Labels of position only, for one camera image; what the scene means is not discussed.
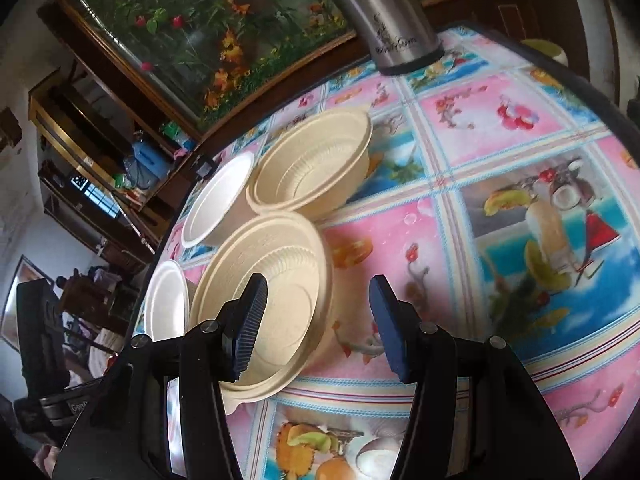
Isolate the framed wall painting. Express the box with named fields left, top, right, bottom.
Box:
left=1, top=255, right=54, bottom=353

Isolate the stainless steel vacuum flask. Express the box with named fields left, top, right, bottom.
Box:
left=295, top=0, right=447, bottom=77

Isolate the beige plastic bowl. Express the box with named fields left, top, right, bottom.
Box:
left=246, top=107, right=374, bottom=223
left=189, top=211, right=335, bottom=413

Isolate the planted glass aquarium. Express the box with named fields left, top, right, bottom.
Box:
left=60, top=0, right=481, bottom=131

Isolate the green white packet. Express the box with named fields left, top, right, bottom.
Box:
left=161, top=121, right=189, bottom=149

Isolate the wooden cabinet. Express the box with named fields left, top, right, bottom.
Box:
left=37, top=0, right=591, bottom=221

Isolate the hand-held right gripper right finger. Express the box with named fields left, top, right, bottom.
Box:
left=369, top=275, right=581, bottom=480

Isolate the barred window door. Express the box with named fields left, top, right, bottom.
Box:
left=70, top=172, right=127, bottom=219

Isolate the yellow green round object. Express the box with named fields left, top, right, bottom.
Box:
left=520, top=38, right=569, bottom=67

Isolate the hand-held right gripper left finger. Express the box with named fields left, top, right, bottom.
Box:
left=52, top=274, right=271, bottom=480

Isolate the blue thermos jug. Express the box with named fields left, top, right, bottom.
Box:
left=131, top=141, right=169, bottom=181

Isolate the fruit printed tablecloth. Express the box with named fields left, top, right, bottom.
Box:
left=125, top=25, right=640, bottom=480

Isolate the grey thermos jug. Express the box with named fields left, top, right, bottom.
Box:
left=123, top=157, right=146, bottom=187

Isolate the white paper bowl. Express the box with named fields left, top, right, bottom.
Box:
left=144, top=260, right=192, bottom=343
left=181, top=152, right=257, bottom=249

